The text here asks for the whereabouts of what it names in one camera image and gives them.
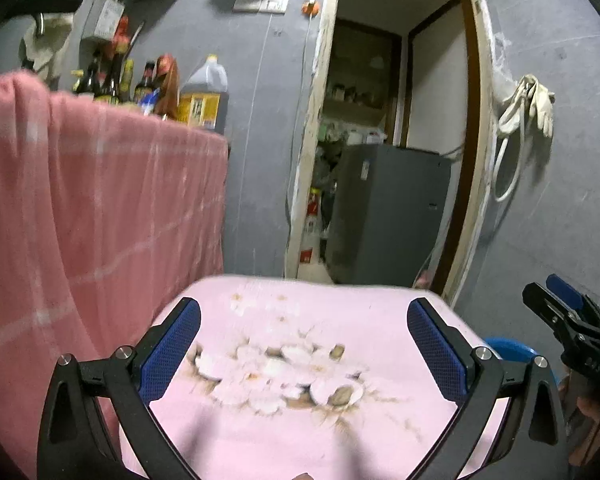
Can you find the person's right hand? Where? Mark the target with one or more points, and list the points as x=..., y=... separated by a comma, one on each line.
x=592, y=410

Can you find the blue plastic basin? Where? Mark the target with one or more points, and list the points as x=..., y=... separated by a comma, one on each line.
x=517, y=349

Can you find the red topped brown packet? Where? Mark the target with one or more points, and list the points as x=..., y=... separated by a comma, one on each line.
x=167, y=87

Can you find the orange wall hook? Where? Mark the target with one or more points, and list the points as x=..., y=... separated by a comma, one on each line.
x=310, y=7

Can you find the white rubber gloves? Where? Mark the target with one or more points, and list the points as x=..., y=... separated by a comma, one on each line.
x=542, y=102

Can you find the back room shelf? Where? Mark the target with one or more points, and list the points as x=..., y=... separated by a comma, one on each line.
x=352, y=96

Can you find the grey wall box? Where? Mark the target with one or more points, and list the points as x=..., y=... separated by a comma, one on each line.
x=102, y=20

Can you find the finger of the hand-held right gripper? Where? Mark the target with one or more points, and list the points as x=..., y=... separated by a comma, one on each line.
x=547, y=305
x=565, y=290

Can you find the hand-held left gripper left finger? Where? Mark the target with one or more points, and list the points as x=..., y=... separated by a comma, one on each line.
x=172, y=350

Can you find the wooden door frame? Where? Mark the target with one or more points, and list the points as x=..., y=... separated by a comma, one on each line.
x=314, y=110

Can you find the grey refrigerator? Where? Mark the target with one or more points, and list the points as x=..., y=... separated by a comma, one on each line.
x=390, y=215

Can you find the pink floral cloth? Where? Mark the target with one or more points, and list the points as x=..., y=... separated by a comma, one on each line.
x=305, y=310

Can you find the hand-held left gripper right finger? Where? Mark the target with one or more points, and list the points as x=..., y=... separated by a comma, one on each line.
x=435, y=350

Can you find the pink checked cloth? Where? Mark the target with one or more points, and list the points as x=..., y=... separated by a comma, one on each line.
x=95, y=235

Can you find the white sack red print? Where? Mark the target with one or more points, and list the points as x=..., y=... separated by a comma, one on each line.
x=310, y=230

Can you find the wall switch plate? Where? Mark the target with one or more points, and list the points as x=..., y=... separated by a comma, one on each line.
x=260, y=3

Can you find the hanging white cloth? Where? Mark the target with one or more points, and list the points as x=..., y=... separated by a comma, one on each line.
x=45, y=47

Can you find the dark sauce bottle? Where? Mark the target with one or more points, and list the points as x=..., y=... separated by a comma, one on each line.
x=145, y=82
x=111, y=80
x=87, y=80

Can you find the large cooking oil bottle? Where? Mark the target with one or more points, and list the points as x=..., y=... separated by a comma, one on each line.
x=205, y=95

